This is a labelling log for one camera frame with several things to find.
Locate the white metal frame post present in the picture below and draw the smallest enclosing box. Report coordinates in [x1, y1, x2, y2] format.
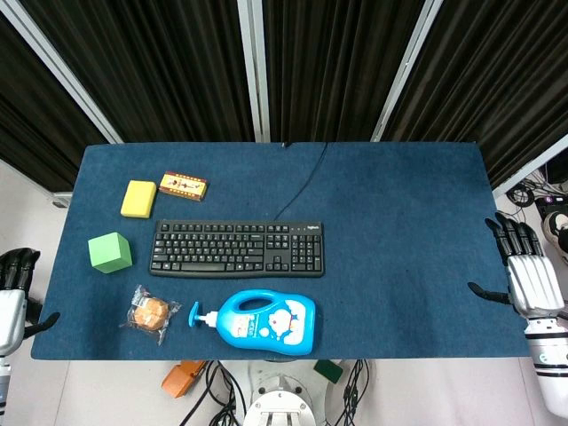
[0, 0, 124, 145]
[491, 133, 568, 200]
[370, 0, 443, 143]
[236, 0, 272, 144]

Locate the blue felt table mat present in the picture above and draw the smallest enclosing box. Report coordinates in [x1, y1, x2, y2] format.
[29, 140, 533, 361]

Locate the black computer keyboard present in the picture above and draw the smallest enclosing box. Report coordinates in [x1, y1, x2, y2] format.
[148, 218, 327, 280]

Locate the wrapped round pastry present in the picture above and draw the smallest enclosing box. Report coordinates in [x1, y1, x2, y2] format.
[118, 284, 183, 347]

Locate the black floor cables bundle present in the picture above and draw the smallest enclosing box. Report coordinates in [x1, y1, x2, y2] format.
[179, 359, 249, 426]

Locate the blue pump soap bottle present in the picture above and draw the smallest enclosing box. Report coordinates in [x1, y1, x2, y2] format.
[188, 288, 318, 356]

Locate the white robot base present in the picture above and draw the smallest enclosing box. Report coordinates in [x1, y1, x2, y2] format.
[242, 359, 330, 426]

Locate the black curtain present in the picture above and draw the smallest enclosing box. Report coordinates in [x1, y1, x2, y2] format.
[0, 0, 568, 193]

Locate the white sneaker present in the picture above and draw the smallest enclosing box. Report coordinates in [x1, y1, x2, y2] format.
[542, 210, 568, 263]

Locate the black keyboard cable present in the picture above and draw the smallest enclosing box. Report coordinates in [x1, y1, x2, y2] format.
[272, 140, 329, 222]

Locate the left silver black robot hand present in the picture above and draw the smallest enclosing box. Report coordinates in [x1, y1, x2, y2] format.
[0, 248, 61, 357]

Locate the green foam cube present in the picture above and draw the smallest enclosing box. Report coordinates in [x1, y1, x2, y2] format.
[87, 232, 134, 274]

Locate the orange pedal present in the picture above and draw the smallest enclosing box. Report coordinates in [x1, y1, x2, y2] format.
[161, 359, 209, 399]

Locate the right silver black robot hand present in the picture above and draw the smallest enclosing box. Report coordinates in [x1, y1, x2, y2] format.
[467, 211, 565, 319]

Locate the green pedal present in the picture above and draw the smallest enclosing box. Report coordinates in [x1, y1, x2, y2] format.
[312, 359, 344, 384]

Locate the yellow sponge block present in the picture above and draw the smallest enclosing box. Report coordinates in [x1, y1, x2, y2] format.
[120, 179, 158, 219]

